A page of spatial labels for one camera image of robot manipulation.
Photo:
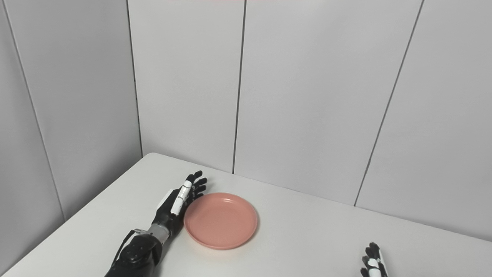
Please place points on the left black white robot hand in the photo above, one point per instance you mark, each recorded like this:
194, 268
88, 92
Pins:
173, 209

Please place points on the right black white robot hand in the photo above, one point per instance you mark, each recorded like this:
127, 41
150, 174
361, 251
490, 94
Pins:
373, 267

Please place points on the pink plastic plate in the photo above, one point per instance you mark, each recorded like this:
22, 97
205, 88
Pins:
221, 221

